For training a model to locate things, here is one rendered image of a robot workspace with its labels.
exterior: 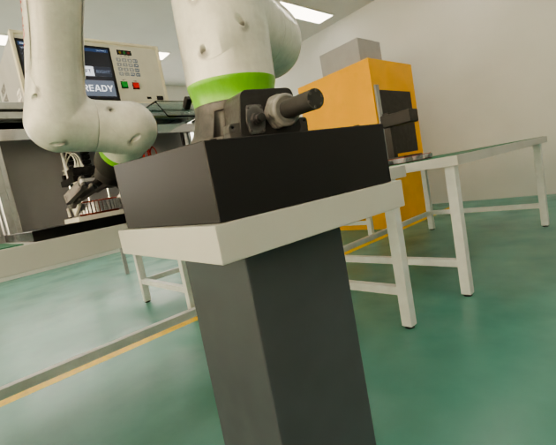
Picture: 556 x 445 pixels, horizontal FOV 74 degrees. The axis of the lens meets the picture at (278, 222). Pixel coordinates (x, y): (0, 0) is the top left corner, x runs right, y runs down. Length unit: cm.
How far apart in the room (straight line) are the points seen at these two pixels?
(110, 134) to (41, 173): 61
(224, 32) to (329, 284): 37
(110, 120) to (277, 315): 50
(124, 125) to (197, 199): 43
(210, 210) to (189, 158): 6
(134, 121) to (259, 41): 34
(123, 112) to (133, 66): 63
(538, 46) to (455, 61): 97
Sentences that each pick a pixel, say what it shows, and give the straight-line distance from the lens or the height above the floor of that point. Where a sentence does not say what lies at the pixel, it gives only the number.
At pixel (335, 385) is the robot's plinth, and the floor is 47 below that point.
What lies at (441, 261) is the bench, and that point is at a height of 19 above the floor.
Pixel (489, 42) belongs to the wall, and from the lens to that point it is 601.
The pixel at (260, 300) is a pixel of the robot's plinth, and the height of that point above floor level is 64.
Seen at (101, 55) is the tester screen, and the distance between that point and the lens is 140.
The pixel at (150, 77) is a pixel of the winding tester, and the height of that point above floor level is 121.
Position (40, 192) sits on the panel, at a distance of 136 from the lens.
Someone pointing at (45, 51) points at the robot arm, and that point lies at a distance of 78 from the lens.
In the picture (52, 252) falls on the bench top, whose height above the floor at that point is 72.
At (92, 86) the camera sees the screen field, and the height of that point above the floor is 117.
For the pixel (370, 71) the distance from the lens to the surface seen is 455.
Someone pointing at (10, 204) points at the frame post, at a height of 85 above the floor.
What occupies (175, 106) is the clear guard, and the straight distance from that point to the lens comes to 115.
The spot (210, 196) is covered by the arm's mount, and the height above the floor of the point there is 78.
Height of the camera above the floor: 78
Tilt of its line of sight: 6 degrees down
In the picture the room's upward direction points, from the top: 11 degrees counter-clockwise
